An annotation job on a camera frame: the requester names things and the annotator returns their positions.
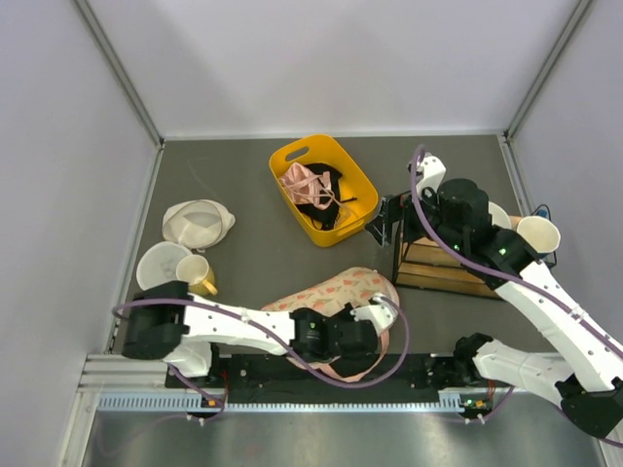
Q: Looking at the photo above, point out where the yellow plastic basket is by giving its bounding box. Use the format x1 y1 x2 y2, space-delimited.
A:
269 134 379 247

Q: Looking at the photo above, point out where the black bra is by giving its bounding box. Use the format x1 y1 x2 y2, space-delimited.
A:
295 162 357 231

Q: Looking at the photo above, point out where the pink satin bra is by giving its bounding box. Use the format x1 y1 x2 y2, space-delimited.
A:
277 162 342 217

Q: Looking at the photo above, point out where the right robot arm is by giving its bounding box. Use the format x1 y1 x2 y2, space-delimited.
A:
366 179 622 440

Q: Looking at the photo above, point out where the white mesh laundry bag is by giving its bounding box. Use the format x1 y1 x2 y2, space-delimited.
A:
162 199 236 251

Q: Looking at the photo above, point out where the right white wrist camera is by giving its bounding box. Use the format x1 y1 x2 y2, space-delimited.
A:
410 152 446 198

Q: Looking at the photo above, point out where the blue paper cup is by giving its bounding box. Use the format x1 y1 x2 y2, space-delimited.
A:
516 215 562 255

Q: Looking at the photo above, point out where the floral mesh laundry bag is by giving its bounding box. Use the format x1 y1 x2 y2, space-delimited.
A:
261 267 400 383

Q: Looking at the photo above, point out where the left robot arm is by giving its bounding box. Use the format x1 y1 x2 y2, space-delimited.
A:
121 280 395 386

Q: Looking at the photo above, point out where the white ceramic bowl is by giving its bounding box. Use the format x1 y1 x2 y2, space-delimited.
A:
488 201 512 230

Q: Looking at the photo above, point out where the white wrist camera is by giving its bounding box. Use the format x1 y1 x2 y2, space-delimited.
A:
410 152 446 198
350 294 398 337

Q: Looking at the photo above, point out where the yellow mug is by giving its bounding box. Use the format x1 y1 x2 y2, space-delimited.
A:
175 255 218 297

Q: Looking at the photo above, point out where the wire and wood shelf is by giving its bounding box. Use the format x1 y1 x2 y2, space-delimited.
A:
391 233 559 302

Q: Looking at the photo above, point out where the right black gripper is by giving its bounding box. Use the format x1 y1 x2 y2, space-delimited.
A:
364 178 465 253

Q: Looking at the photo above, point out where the white marble plate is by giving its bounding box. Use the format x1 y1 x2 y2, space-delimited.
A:
135 241 192 291

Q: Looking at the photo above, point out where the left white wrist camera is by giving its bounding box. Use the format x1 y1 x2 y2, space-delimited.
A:
350 294 398 337

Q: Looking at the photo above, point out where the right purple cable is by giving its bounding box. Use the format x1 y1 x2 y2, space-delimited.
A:
411 143 623 449

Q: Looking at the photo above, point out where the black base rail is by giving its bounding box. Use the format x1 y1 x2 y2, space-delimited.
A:
191 353 507 405

